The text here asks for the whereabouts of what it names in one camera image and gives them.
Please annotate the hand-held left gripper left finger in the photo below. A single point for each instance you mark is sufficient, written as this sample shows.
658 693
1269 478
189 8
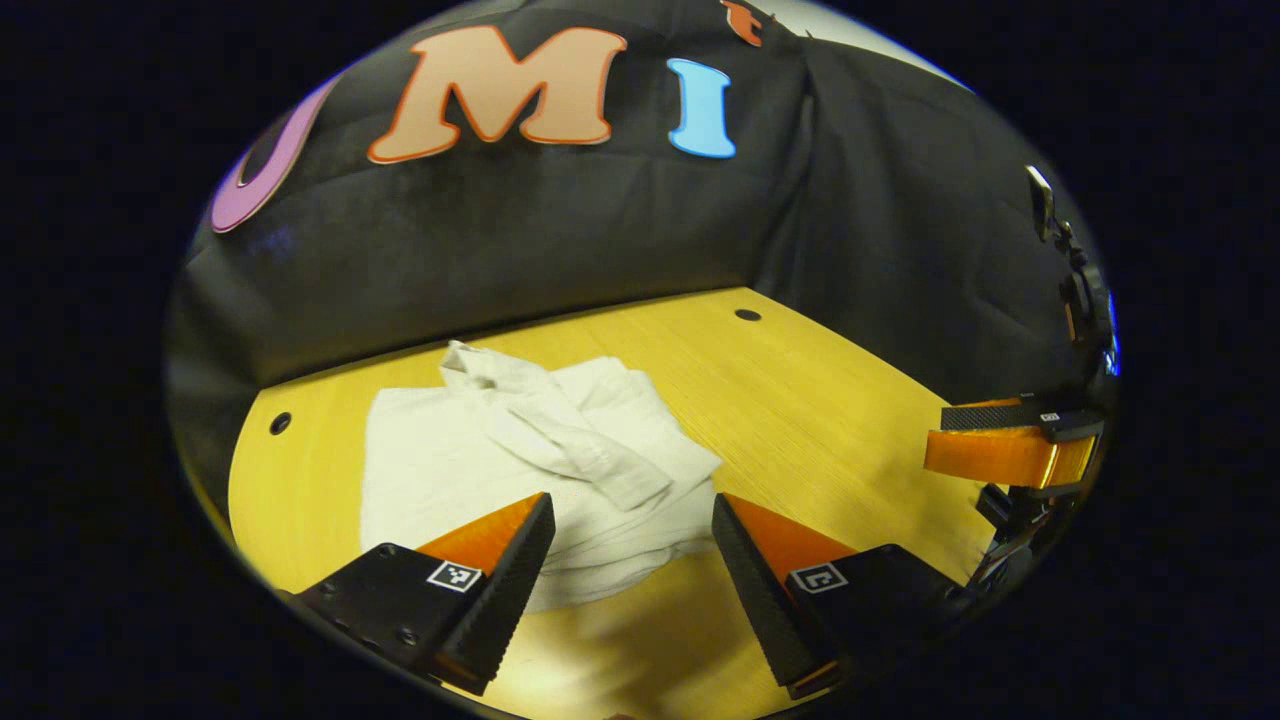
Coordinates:
515 570

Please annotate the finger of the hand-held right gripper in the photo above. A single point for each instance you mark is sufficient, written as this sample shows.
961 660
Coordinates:
1000 455

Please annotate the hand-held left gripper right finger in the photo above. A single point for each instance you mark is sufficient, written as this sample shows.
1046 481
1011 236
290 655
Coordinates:
750 590

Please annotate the black backdrop cloth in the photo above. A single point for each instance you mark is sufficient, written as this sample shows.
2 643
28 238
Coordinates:
600 230

